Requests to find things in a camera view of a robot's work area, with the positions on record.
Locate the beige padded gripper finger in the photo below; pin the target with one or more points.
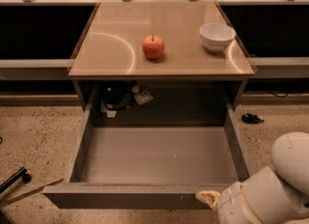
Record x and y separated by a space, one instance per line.
209 197

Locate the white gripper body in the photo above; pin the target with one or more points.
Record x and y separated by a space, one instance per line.
231 204

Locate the grey top drawer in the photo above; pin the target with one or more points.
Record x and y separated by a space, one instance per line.
155 156

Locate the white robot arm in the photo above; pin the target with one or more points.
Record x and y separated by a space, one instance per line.
289 156

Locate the grey cabinet with steel top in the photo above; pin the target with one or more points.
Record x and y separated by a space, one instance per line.
182 52

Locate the black clip on floor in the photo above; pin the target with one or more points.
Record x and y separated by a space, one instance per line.
251 119

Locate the white paper tag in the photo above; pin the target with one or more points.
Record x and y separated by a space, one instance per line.
143 97

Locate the black object in cabinet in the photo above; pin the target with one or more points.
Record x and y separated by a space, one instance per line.
118 95

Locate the white ceramic bowl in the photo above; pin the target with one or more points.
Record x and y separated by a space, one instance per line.
216 37

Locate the red apple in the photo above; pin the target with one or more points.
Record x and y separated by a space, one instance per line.
153 47

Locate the black chair leg with caster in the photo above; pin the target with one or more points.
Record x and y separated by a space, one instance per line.
21 173

